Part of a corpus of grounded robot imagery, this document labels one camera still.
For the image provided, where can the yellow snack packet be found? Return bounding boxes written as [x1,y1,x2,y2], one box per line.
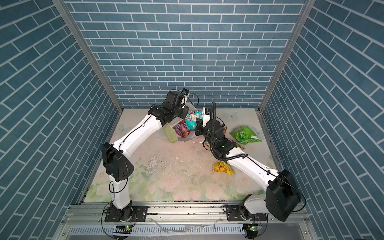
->
[213,161,235,176]

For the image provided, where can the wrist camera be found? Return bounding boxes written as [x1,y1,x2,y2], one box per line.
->
[202,108,211,127]
[182,88,190,105]

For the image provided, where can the multicolour snack packet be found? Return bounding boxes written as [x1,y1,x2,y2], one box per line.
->
[230,139,245,150]

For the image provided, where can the green snack packet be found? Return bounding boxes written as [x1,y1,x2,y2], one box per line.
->
[230,126,262,145]

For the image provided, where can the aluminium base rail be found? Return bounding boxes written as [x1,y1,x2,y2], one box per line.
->
[54,201,317,240]

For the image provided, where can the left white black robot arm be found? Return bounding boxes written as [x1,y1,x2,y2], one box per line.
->
[102,89,189,210]

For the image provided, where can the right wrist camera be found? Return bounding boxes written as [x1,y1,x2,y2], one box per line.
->
[202,108,211,127]

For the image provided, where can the pink purple snack packet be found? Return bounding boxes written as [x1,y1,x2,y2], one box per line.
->
[173,120,193,138]

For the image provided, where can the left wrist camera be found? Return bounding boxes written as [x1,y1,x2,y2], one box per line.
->
[182,88,190,105]

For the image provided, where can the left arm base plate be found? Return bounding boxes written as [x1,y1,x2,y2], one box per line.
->
[103,204,148,223]

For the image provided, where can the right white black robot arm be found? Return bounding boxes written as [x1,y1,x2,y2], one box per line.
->
[195,119,301,222]

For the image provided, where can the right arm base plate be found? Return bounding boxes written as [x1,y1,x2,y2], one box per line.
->
[222,205,267,222]

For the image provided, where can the colourful paper gift bag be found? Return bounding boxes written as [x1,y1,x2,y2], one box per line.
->
[164,104,205,144]

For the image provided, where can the teal snack packet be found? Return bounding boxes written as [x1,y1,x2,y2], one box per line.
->
[185,111,203,130]

